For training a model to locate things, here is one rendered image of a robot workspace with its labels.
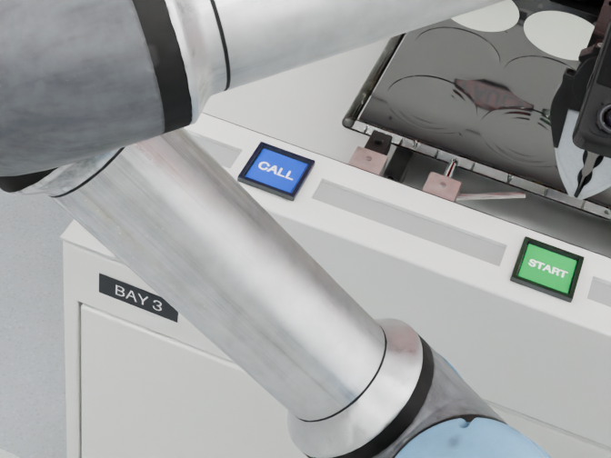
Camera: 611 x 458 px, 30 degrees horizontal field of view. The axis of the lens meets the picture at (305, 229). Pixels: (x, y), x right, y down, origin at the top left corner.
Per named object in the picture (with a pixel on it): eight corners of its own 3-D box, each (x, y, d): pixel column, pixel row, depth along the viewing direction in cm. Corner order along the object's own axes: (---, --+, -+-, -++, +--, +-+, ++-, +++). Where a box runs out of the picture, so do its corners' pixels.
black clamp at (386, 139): (370, 144, 122) (374, 125, 120) (389, 151, 122) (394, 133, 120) (359, 164, 120) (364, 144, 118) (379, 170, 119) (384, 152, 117)
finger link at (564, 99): (596, 150, 92) (633, 64, 86) (592, 163, 91) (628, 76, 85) (541, 130, 93) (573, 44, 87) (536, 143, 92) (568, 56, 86)
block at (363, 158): (353, 164, 120) (357, 144, 118) (383, 175, 119) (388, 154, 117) (327, 212, 114) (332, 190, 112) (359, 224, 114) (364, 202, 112)
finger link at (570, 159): (586, 163, 99) (621, 79, 92) (572, 204, 95) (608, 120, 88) (552, 151, 99) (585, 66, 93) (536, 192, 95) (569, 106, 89)
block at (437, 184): (425, 190, 118) (431, 169, 116) (455, 201, 118) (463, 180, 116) (402, 239, 113) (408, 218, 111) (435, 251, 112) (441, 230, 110)
